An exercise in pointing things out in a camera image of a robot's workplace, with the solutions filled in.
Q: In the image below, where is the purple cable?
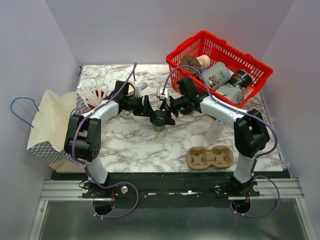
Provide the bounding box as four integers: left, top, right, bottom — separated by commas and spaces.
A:
71, 62, 140, 220
161, 65, 281, 219

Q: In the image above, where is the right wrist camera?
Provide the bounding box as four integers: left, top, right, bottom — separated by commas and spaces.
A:
156, 88, 170, 105

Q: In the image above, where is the clear plastic bottle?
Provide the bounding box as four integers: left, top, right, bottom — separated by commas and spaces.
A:
205, 119, 225, 146

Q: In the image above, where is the grey crumpled pouch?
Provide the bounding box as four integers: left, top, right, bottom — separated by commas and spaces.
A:
216, 83, 245, 105

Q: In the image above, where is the paper takeout bag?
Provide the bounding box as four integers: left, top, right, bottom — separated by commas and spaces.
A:
10, 89, 92, 173

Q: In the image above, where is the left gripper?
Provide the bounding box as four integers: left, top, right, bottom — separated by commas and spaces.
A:
123, 94, 157, 118

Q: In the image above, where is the stack of black lids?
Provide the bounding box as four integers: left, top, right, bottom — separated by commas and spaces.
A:
179, 107, 194, 115

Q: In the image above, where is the pink patterned cup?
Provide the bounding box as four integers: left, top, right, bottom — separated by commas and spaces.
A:
196, 54, 211, 69

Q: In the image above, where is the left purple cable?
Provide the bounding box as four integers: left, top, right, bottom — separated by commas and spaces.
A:
71, 62, 140, 220

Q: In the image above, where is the grey coffee bag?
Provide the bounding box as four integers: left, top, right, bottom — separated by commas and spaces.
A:
202, 62, 231, 90

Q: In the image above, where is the black coffee can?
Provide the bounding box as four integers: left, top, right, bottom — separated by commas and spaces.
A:
227, 69, 253, 90

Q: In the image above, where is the cardboard cup carrier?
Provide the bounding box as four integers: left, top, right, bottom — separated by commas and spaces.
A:
186, 145, 234, 171

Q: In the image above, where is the red ribbed cup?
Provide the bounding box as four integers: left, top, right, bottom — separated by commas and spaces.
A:
87, 90, 107, 110

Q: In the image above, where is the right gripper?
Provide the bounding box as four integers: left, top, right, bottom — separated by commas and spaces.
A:
159, 95, 188, 127

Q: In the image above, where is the brown cardboard disc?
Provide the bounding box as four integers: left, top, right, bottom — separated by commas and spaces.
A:
179, 55, 201, 76

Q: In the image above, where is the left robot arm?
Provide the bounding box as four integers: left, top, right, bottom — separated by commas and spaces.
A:
64, 80, 157, 198

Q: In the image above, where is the red plastic basket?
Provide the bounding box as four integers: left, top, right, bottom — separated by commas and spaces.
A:
166, 30, 273, 109

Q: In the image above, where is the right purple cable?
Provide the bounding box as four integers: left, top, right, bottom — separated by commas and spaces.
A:
161, 65, 281, 219

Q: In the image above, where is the white straws bundle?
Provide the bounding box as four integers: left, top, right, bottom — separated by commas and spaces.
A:
76, 79, 109, 107

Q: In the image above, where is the black coffee lid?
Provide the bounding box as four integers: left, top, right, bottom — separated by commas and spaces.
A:
150, 110, 166, 127

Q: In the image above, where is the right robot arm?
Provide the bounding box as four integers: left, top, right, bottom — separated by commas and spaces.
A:
156, 77, 270, 196

